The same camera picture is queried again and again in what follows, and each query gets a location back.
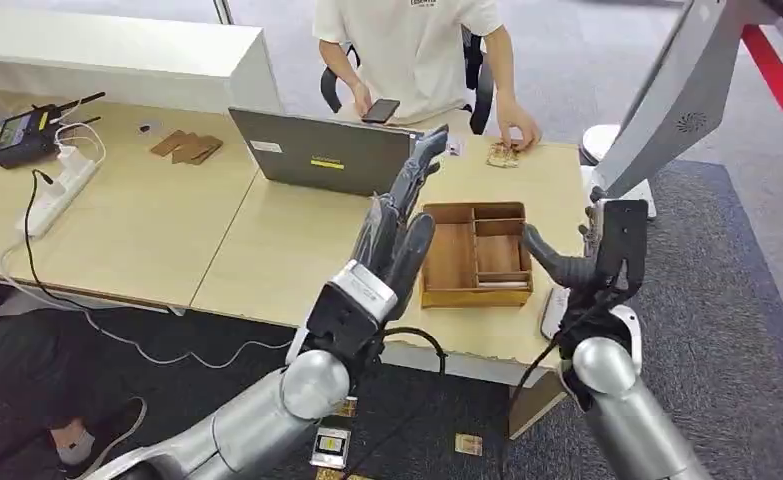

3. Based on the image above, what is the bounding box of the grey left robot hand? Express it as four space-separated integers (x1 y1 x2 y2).
350 123 451 324

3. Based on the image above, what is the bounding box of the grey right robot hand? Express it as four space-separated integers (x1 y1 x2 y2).
520 186 616 311

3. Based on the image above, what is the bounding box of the black smartphone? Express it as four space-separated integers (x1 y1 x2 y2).
361 97 402 126

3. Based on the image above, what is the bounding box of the golden patterned card stack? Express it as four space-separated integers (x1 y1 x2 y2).
484 140 522 170

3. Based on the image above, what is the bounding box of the white flat device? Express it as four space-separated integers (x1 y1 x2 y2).
539 285 572 343

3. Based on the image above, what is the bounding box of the wooden card box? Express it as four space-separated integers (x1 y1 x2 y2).
419 201 536 311

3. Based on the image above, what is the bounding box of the grey laptop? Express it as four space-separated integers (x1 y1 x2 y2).
227 107 426 199

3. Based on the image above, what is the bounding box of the pale desk leg panel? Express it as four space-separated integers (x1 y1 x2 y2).
508 370 569 441

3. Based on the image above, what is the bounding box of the black office chair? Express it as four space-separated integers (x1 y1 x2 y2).
319 29 497 137

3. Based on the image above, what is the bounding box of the person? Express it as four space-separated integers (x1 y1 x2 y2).
0 283 148 480
311 0 544 153

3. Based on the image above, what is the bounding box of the brown cardboard piece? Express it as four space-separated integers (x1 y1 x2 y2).
150 129 191 160
170 134 225 168

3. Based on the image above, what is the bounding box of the grey kiosk stand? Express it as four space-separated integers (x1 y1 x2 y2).
579 0 783 221

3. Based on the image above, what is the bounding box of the white framed card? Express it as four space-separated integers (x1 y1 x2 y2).
309 426 353 472

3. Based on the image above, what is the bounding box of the red floor tape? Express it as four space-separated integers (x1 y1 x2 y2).
740 24 783 164

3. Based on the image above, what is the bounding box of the white cabinet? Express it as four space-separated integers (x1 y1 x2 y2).
0 6 284 118

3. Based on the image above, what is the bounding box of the white power strip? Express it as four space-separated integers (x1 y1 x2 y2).
13 146 101 240

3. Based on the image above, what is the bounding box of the black handheld controller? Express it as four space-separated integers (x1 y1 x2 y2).
0 91 108 172

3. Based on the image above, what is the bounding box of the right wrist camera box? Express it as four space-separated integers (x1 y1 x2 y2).
592 197 651 297

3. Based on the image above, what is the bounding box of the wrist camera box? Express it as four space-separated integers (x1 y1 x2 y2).
592 197 651 297
303 258 400 360

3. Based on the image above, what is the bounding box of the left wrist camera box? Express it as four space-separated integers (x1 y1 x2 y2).
303 258 400 360

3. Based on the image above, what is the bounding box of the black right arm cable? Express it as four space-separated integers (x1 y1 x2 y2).
495 290 606 480

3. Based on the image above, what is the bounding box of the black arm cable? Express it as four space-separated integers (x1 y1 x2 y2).
341 325 449 480
495 290 606 480

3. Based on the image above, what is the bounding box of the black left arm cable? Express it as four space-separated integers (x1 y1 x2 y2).
341 325 449 480

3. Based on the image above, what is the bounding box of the white power cable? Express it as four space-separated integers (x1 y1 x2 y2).
0 238 296 371

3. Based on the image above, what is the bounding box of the black power cable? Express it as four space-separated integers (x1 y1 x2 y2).
22 169 170 314

